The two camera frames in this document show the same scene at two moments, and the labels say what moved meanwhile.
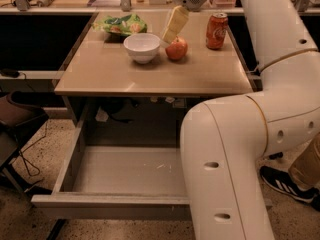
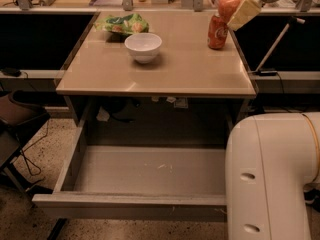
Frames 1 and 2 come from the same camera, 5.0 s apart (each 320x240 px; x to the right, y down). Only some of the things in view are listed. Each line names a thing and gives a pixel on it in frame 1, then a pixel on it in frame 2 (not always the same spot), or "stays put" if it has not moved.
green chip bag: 121,25 stays put
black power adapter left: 10,73 stays put
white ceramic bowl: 142,47 stays put
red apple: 177,49 → 229,3
